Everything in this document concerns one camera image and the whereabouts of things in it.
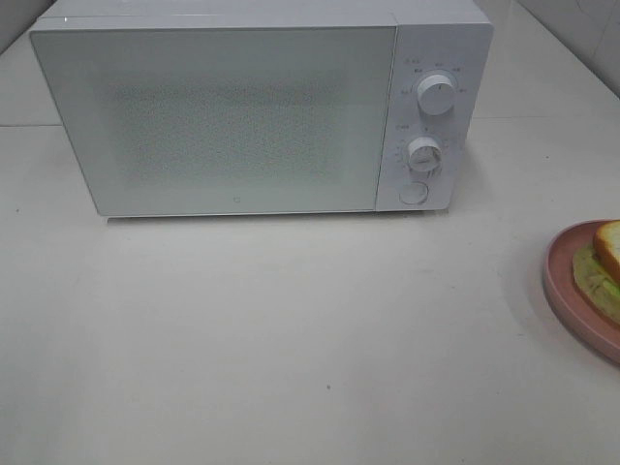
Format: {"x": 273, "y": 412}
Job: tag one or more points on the round white door button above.
{"x": 414, "y": 193}

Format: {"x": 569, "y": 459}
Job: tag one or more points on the toast sandwich with lettuce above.
{"x": 596, "y": 270}

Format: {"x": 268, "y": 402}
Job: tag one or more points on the pink round plate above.
{"x": 572, "y": 308}

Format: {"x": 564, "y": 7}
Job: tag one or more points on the lower white timer knob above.
{"x": 424, "y": 154}

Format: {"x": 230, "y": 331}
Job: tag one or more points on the upper white power knob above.
{"x": 436, "y": 93}

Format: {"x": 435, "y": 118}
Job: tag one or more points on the white microwave door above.
{"x": 194, "y": 122}

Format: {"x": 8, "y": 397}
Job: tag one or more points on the white microwave oven body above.
{"x": 430, "y": 36}

